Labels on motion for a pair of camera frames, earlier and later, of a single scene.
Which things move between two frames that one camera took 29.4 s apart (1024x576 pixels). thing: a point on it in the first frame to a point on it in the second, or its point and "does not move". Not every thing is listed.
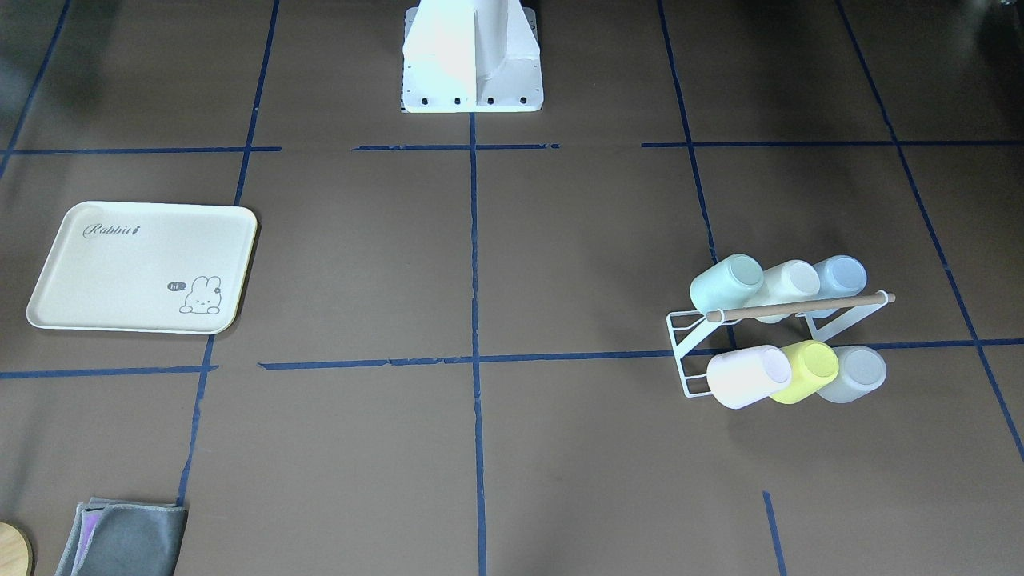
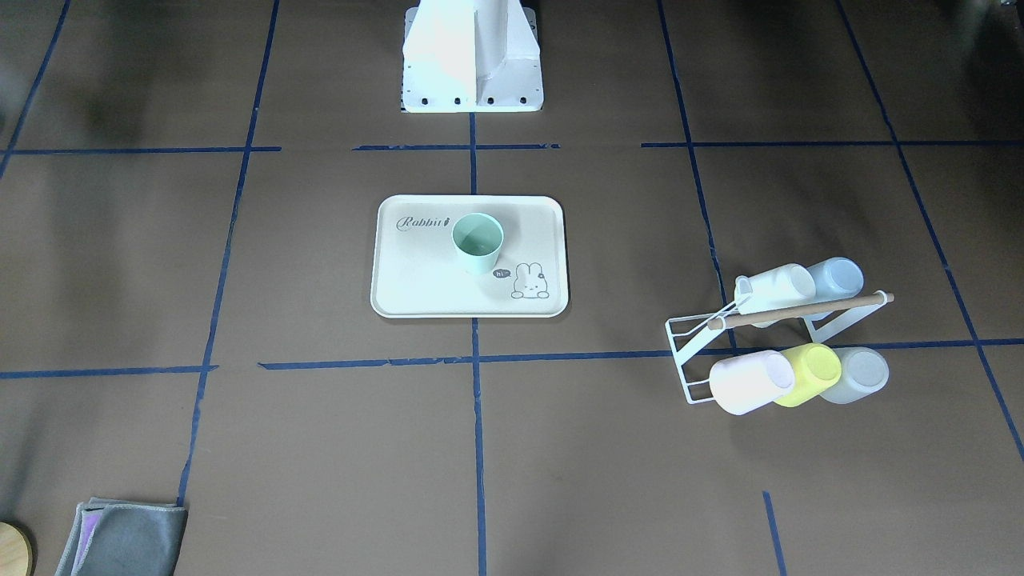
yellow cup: [813, 363] does not move
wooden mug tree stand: [17, 555] does not move
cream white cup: [786, 282] does not move
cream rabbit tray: [158, 267] to [417, 272]
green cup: [730, 284] to [478, 238]
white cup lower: [738, 379] does not move
